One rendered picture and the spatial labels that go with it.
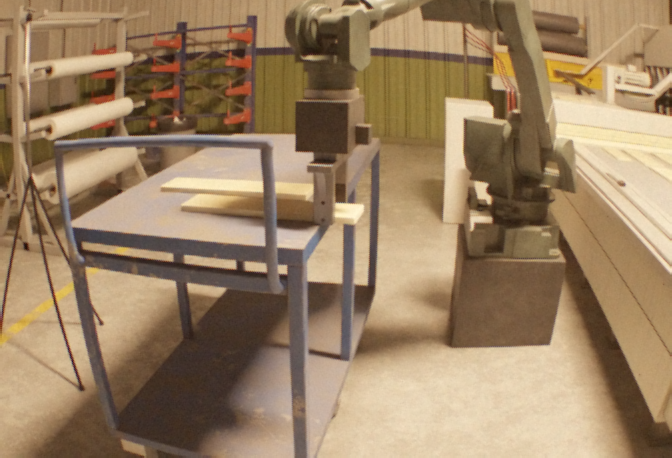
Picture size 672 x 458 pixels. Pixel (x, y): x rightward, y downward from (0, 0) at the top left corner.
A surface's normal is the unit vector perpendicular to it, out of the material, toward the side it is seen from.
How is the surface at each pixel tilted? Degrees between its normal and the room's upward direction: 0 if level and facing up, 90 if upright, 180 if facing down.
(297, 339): 90
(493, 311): 90
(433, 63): 90
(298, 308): 90
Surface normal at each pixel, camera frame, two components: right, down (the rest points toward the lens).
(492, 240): -0.16, 0.26
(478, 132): -0.61, 0.21
